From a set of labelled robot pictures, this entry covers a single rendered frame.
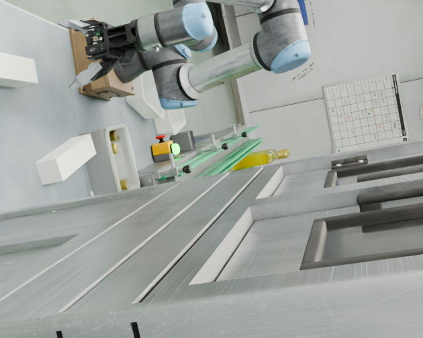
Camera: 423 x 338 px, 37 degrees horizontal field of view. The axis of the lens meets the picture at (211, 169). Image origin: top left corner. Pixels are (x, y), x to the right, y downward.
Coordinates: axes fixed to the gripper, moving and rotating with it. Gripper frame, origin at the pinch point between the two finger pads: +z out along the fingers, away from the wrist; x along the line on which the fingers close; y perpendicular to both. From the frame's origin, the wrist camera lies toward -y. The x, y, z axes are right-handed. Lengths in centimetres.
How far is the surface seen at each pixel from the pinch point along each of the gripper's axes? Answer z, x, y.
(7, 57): 13.9, -2.7, 1.1
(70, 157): 14.1, 21.2, -21.8
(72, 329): -40, 43, 89
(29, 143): 20.0, 16.5, -12.8
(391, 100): -89, -20, -660
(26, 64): 13.9, -2.2, -7.3
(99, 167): 16, 24, -43
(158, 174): 5, 29, -63
